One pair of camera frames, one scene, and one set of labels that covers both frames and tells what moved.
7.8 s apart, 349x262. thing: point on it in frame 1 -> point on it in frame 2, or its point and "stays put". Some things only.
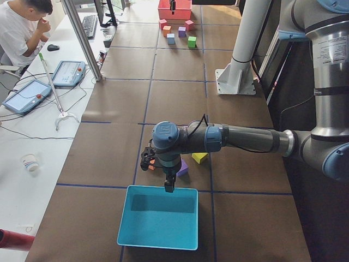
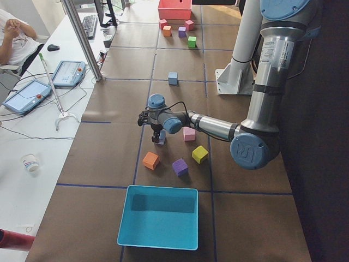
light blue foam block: x=171 y=38 -> x=173 y=78
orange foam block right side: x=166 y=30 stays put
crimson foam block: x=189 y=25 stays put
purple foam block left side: x=184 y=169 stays put
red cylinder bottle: x=11 y=240 stays put
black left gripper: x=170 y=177 -> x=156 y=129
